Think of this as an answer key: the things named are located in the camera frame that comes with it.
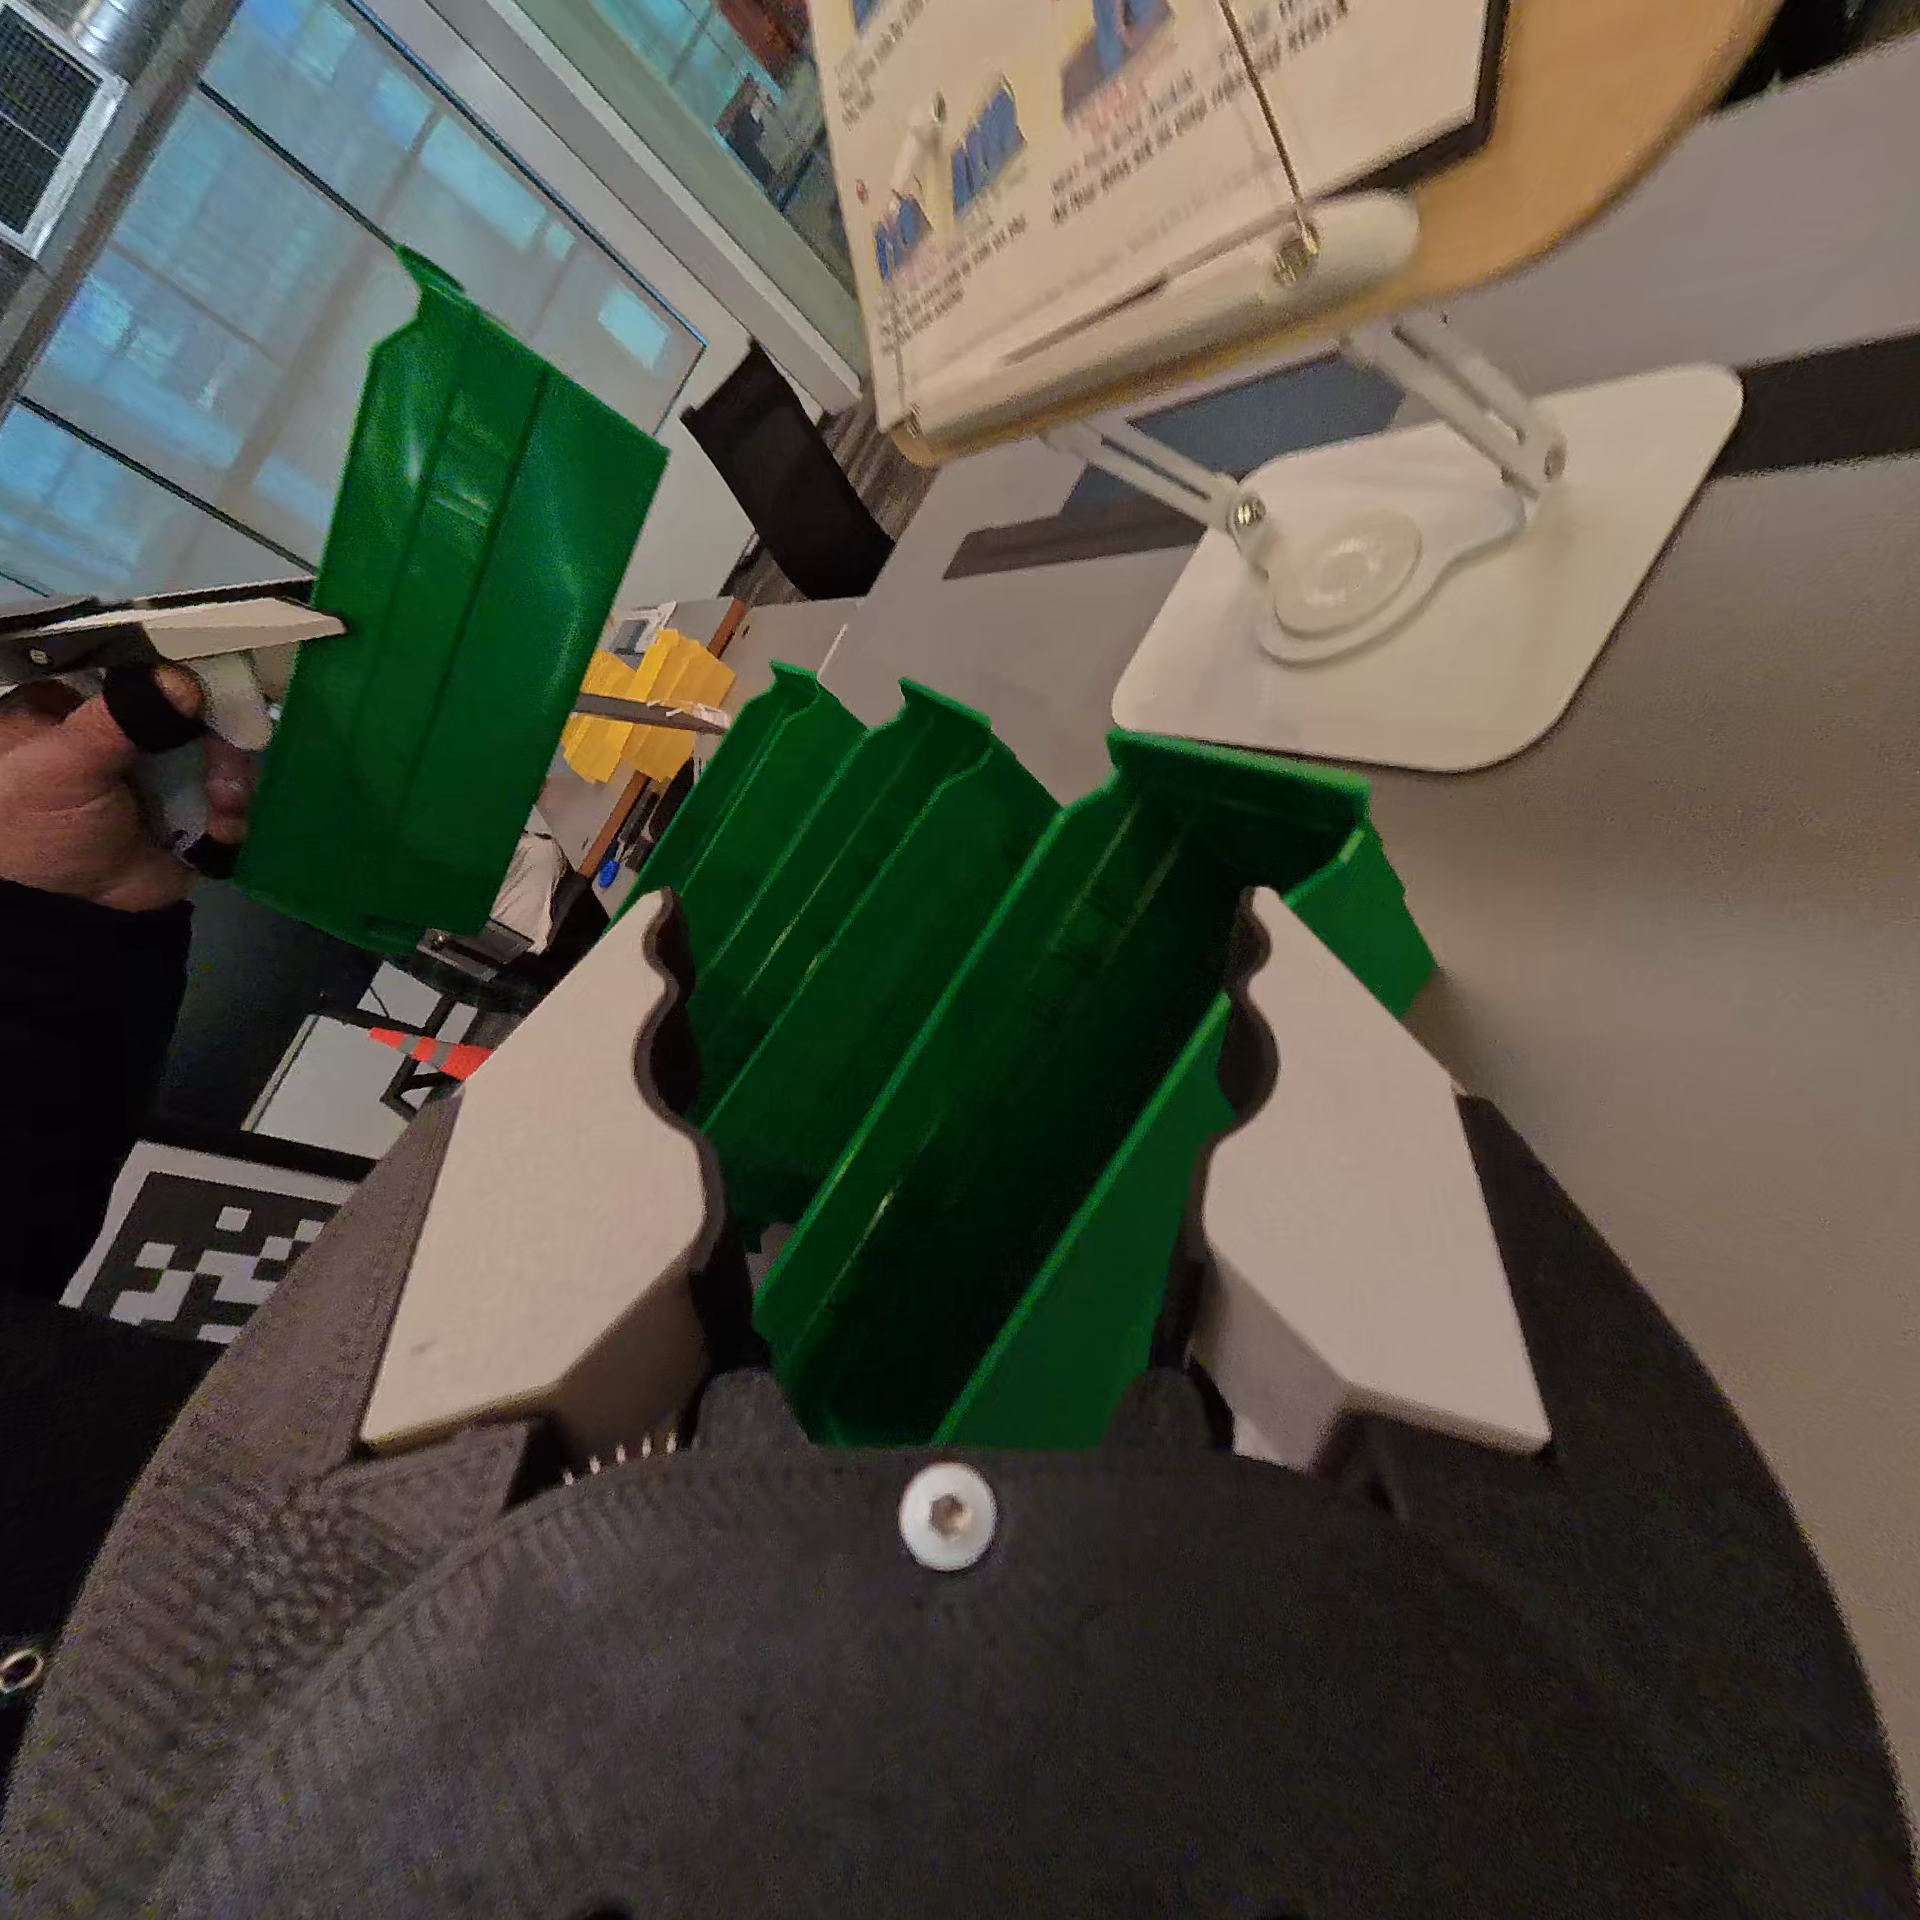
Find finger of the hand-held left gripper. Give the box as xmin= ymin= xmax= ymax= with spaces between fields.
xmin=133 ymin=597 xmax=349 ymax=664
xmin=569 ymin=688 xmax=735 ymax=741

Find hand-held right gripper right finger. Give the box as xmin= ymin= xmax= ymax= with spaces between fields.
xmin=1188 ymin=884 xmax=1555 ymax=1473

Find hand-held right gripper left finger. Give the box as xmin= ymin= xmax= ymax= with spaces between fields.
xmin=360 ymin=888 xmax=731 ymax=1460

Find green plastic bin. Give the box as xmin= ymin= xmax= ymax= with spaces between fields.
xmin=231 ymin=247 xmax=673 ymax=962
xmin=613 ymin=661 xmax=876 ymax=1052
xmin=698 ymin=678 xmax=1067 ymax=1247
xmin=749 ymin=727 xmax=1440 ymax=1449

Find person's left forearm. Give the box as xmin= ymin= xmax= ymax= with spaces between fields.
xmin=0 ymin=873 xmax=196 ymax=1306

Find yellow plastic bins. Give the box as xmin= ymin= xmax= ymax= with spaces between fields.
xmin=561 ymin=631 xmax=740 ymax=792

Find person's left hand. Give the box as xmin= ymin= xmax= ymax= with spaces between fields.
xmin=0 ymin=662 xmax=261 ymax=914

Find black chair back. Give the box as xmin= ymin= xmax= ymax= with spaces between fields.
xmin=680 ymin=343 xmax=896 ymax=605

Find black white marker board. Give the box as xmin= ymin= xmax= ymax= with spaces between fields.
xmin=60 ymin=1136 xmax=365 ymax=1345

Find white vent box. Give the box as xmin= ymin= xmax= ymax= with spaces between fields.
xmin=0 ymin=0 xmax=133 ymax=260

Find orange white striped strap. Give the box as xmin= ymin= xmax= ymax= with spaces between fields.
xmin=364 ymin=1024 xmax=497 ymax=1085

